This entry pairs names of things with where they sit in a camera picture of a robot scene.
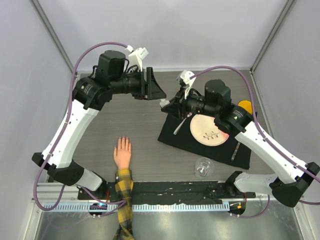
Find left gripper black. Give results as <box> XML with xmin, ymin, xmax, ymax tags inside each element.
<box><xmin>111</xmin><ymin>67</ymin><xmax>167</xmax><ymax>101</ymax></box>

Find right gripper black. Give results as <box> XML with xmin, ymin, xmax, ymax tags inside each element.
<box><xmin>162</xmin><ymin>85</ymin><xmax>219</xmax><ymax>120</ymax></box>

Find clear nail polish bottle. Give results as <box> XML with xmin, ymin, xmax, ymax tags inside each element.
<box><xmin>162</xmin><ymin>100</ymin><xmax>175</xmax><ymax>108</ymax></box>

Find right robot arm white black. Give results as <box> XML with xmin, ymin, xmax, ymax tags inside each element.
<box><xmin>160</xmin><ymin>79</ymin><xmax>320</xmax><ymax>208</ymax></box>

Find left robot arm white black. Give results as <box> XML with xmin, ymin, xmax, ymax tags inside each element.
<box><xmin>31</xmin><ymin>47</ymin><xmax>167</xmax><ymax>200</ymax></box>

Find yellow plaid sleeve forearm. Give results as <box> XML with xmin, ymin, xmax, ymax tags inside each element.
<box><xmin>112</xmin><ymin>168</ymin><xmax>136</xmax><ymax>240</ymax></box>

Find mannequin hand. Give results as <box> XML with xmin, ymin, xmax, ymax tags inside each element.
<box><xmin>113</xmin><ymin>136</ymin><xmax>132</xmax><ymax>170</ymax></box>

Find silver fork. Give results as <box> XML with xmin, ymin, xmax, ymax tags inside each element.
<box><xmin>173</xmin><ymin>112</ymin><xmax>193</xmax><ymax>135</ymax></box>

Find pink cream ceramic plate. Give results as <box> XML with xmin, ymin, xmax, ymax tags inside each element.
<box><xmin>190</xmin><ymin>114</ymin><xmax>229</xmax><ymax>147</ymax></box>

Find yellow mug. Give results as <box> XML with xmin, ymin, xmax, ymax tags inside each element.
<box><xmin>237</xmin><ymin>100</ymin><xmax>253</xmax><ymax>115</ymax></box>

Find clear drinking glass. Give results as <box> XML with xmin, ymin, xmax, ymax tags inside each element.
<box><xmin>194</xmin><ymin>157</ymin><xmax>215</xmax><ymax>178</ymax></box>

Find black cloth placemat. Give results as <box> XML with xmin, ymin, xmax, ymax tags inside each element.
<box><xmin>158</xmin><ymin>115</ymin><xmax>252</xmax><ymax>170</ymax></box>

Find silver table knife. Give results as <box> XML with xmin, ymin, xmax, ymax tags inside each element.
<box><xmin>231</xmin><ymin>142</ymin><xmax>241</xmax><ymax>161</ymax></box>

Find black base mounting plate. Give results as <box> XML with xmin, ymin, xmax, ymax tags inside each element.
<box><xmin>91</xmin><ymin>180</ymin><xmax>256</xmax><ymax>205</ymax></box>

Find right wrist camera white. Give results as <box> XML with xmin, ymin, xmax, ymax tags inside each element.
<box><xmin>176</xmin><ymin>70</ymin><xmax>197</xmax><ymax>100</ymax></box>

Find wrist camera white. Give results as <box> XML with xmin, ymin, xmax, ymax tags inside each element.
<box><xmin>176</xmin><ymin>70</ymin><xmax>197</xmax><ymax>100</ymax></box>
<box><xmin>126</xmin><ymin>45</ymin><xmax>149</xmax><ymax>71</ymax></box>

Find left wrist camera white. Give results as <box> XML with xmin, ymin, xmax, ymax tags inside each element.
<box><xmin>126</xmin><ymin>45</ymin><xmax>149</xmax><ymax>71</ymax></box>

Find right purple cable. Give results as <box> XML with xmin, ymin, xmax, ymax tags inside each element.
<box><xmin>189</xmin><ymin>65</ymin><xmax>320</xmax><ymax>220</ymax></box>

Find purple cable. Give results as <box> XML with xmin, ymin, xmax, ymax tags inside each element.
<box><xmin>189</xmin><ymin>65</ymin><xmax>320</xmax><ymax>220</ymax></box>
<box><xmin>31</xmin><ymin>41</ymin><xmax>131</xmax><ymax>212</ymax></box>

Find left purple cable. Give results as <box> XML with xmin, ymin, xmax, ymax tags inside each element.
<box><xmin>31</xmin><ymin>41</ymin><xmax>131</xmax><ymax>212</ymax></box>

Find white slotted cable duct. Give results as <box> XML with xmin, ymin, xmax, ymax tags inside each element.
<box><xmin>51</xmin><ymin>202</ymin><xmax>230</xmax><ymax>212</ymax></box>

